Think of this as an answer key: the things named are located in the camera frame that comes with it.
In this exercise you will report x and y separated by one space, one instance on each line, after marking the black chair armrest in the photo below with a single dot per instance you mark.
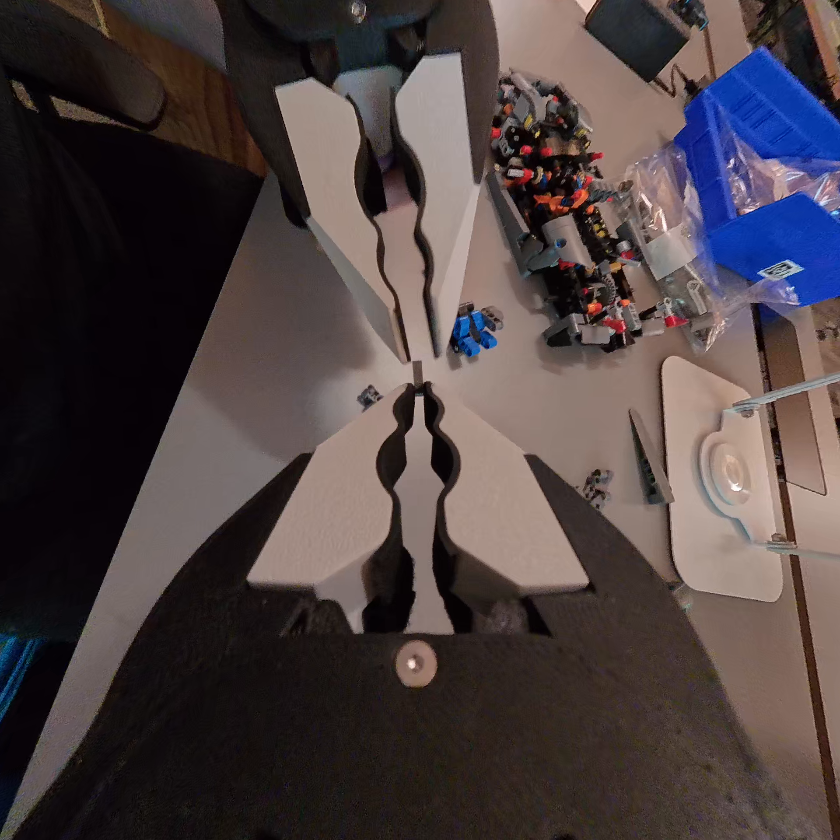
85 72

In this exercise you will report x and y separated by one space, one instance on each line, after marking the black box device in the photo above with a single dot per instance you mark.
633 33

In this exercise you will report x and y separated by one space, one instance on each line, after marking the black clothing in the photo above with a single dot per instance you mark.
98 361

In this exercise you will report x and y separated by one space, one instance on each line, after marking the blue plastic object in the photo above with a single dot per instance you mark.
16 669

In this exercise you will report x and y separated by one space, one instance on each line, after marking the blue lego connector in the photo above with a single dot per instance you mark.
464 331
487 336

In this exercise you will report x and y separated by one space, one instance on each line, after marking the dark grey lego connector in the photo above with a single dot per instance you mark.
493 315

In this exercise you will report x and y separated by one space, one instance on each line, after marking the partly built lego model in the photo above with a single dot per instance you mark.
564 216

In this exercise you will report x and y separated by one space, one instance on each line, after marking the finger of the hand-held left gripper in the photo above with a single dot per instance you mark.
439 164
328 170

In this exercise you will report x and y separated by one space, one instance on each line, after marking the metal rod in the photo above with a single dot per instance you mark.
810 548
794 387

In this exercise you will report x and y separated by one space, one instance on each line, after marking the round white lens mount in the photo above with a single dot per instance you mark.
727 472

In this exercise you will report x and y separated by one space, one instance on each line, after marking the dark grey lego pin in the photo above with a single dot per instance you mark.
418 377

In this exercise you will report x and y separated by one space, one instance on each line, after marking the small grey lego connector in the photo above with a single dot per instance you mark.
369 396

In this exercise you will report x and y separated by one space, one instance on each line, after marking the pile of grey lego connectors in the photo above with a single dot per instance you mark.
597 489

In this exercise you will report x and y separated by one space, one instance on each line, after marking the blue labelled plastic bin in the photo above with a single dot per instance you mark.
774 236

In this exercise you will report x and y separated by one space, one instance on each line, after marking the dark grey lego wedge panel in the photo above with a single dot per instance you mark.
648 463

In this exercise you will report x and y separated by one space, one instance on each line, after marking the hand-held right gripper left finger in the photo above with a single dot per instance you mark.
328 518

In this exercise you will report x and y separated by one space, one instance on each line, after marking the clear plastic bag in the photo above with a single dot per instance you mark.
695 275

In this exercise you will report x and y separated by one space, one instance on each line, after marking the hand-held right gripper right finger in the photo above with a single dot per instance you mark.
512 518

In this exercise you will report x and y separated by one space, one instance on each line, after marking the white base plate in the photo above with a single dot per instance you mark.
689 558

